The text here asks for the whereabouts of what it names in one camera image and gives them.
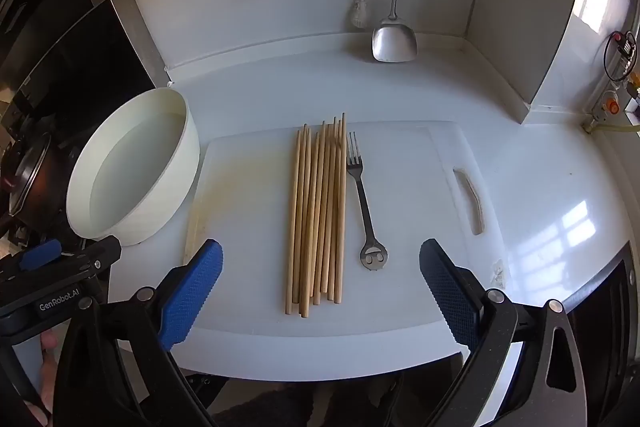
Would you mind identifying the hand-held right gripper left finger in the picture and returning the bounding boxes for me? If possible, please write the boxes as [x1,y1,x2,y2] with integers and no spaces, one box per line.
[52,239,224,427]

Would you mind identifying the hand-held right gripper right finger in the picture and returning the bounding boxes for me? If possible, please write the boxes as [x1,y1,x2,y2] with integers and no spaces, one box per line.
[419,238,588,427]

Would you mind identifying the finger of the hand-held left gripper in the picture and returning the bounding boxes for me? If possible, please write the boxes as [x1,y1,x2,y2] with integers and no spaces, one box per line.
[0,240,63,280]
[47,236,123,282]

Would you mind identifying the white round bowl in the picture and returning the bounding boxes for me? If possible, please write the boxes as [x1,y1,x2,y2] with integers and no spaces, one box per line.
[66,88,202,247]

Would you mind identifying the steel fork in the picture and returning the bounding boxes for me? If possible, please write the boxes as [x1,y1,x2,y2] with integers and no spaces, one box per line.
[346,132,392,272]

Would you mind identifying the bundle of wooden chopsticks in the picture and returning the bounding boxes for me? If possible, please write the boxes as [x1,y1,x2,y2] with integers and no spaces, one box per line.
[285,112,348,318]

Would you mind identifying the person's left hand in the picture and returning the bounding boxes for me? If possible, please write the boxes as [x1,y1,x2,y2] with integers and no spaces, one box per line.
[22,329,66,424]

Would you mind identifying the dark pot with glass lid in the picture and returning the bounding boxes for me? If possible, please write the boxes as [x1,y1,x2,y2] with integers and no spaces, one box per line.
[0,117,83,239]

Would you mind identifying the white plastic cutting board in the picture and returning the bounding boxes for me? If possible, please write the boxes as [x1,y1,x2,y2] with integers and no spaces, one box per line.
[182,121,512,343]

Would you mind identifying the black range hood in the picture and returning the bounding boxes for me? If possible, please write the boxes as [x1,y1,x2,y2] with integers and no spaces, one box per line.
[0,0,173,142]

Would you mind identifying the yellow gas hose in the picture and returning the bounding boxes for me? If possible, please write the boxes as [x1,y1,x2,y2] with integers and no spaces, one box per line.
[580,119,640,136]

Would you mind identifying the black cable loop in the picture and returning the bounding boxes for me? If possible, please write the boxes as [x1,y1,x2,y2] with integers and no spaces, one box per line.
[602,31,639,84]

